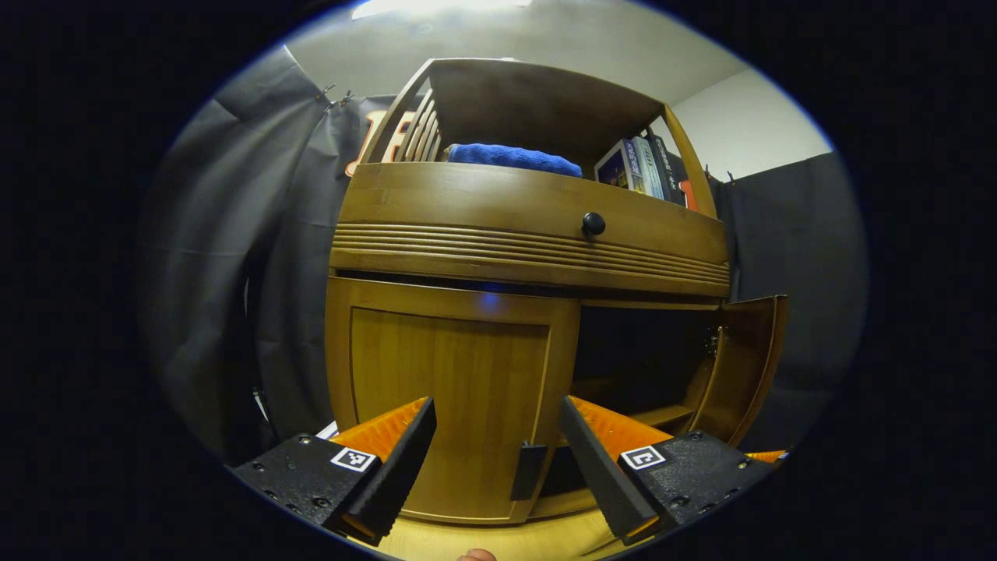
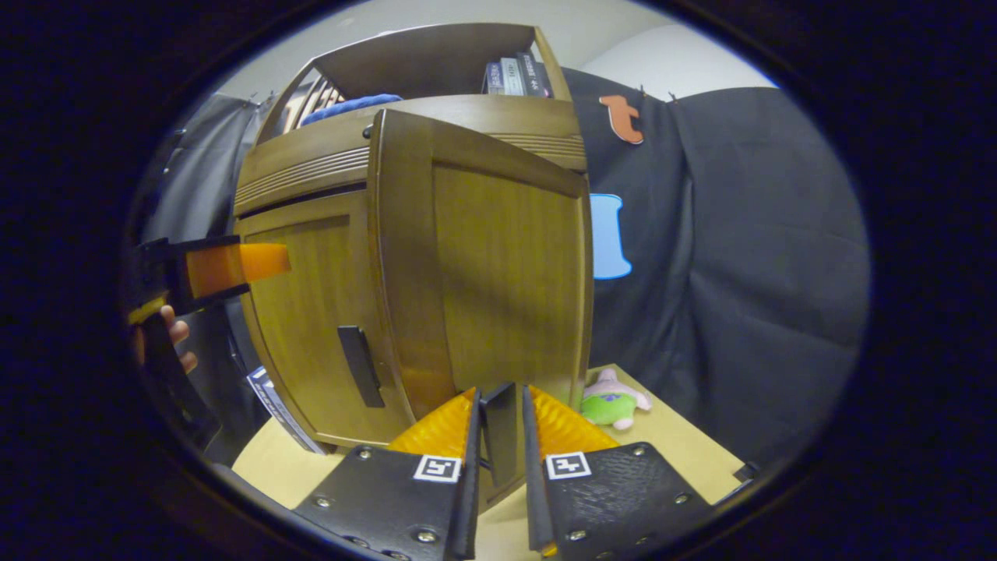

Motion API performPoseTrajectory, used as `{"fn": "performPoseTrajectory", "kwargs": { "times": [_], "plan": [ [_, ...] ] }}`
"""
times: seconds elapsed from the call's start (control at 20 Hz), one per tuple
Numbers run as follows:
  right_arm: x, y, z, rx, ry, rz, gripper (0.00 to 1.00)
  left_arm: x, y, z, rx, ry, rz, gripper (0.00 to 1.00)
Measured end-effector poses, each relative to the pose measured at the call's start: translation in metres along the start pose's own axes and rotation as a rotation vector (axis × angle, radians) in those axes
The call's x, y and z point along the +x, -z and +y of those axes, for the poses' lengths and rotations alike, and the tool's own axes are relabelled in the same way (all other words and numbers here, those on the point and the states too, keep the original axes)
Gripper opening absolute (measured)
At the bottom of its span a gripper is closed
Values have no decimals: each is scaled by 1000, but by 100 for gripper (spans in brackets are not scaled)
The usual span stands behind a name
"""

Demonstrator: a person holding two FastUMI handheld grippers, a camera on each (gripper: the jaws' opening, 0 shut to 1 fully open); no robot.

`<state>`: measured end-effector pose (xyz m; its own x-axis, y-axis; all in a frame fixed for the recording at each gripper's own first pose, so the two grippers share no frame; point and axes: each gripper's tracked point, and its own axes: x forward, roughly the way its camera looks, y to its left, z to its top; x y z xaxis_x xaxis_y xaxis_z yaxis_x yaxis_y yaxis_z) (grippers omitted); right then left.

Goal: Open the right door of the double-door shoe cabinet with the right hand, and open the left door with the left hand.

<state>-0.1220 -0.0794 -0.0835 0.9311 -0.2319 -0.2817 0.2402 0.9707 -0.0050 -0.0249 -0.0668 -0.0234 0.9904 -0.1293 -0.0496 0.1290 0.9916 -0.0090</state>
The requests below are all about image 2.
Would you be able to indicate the wooden double-door shoe cabinet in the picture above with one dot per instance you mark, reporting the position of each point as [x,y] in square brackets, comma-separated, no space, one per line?
[436,58]

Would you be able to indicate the black backdrop cloth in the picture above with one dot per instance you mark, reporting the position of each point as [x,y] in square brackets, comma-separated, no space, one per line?
[740,273]

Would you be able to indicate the navy spine book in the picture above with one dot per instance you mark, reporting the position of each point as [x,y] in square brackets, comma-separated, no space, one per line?
[276,405]

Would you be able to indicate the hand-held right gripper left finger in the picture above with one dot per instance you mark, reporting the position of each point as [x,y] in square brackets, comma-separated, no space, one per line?
[472,483]

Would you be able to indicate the grey spine book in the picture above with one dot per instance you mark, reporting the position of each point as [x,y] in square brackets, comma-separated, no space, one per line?
[512,76]

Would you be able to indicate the black spine book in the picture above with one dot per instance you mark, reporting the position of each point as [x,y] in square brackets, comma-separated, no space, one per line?
[533,74]

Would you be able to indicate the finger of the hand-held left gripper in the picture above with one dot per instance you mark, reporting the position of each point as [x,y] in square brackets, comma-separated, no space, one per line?
[234,266]

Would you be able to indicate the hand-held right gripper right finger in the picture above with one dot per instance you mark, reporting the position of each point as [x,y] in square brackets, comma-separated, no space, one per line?
[533,483]

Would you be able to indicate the pink green plush toy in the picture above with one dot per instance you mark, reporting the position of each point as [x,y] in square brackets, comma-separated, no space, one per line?
[611,405]

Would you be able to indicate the blue folded towel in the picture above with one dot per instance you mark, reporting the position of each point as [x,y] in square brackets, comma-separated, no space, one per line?
[350,105]

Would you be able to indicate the dark cover book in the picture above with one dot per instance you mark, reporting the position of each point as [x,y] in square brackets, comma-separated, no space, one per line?
[494,78]

